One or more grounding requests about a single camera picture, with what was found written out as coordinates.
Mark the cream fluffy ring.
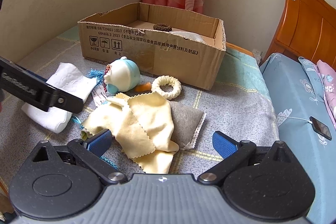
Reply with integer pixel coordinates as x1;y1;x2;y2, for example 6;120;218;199
151;76;182;101

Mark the pink floral pillow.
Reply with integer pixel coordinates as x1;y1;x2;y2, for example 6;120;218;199
316;59;336;130

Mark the black smartphone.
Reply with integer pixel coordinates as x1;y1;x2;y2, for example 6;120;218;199
309;116;332;140

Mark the grey lace-trimmed pouch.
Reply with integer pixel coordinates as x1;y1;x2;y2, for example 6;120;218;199
157;101;206;149

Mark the wooden headboard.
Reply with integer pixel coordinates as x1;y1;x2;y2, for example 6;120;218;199
265;0;336;71

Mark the white cloth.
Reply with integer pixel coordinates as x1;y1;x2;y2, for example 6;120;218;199
168;31;208;44

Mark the wooden bed frame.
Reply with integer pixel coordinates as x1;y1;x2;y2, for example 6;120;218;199
226;42;254;57

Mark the brown ridged lump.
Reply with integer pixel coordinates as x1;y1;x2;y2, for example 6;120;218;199
153;23;172;31

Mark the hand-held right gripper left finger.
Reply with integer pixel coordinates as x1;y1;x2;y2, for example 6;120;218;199
26;129;128;186

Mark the red bead string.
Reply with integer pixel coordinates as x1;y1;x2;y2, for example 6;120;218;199
103;64;111;93

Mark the blue floral pillow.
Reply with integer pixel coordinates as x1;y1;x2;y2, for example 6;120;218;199
298;56;336;119

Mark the grey checkered blanket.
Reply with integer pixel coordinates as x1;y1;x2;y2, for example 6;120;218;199
0;27;280;188

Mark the white paper tag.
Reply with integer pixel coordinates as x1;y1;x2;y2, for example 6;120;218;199
92;86;111;106

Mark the blue and white plush toy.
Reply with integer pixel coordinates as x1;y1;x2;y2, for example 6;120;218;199
104;56;141;94

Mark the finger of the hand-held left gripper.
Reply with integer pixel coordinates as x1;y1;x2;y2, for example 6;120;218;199
51;88;85;114

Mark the white towel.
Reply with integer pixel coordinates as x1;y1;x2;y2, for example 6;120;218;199
21;63;97;134

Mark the blue floral bedsheet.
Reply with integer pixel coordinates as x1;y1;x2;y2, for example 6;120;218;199
259;53;336;224

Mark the small orange toy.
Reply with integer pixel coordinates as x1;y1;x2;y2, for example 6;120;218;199
134;83;153;93

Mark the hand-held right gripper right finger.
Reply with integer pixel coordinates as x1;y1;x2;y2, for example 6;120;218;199
197;131;300;185

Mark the printed cardboard box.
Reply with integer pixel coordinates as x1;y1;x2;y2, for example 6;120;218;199
77;2;227;90

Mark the yellow zigzag-edged cloth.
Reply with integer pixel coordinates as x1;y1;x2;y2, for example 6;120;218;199
81;91;179;174

